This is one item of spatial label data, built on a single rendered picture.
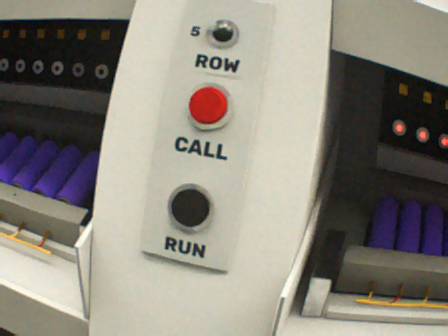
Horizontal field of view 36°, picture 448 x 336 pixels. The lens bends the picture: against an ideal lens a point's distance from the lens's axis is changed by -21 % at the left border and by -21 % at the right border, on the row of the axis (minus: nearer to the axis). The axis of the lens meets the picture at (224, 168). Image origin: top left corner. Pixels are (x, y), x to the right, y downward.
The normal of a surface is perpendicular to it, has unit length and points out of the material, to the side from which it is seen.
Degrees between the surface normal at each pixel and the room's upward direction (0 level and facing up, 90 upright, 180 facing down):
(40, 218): 112
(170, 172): 90
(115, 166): 90
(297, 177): 90
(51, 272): 22
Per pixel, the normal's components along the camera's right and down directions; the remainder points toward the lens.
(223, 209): -0.19, 0.08
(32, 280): 0.09, -0.88
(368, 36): -0.24, 0.44
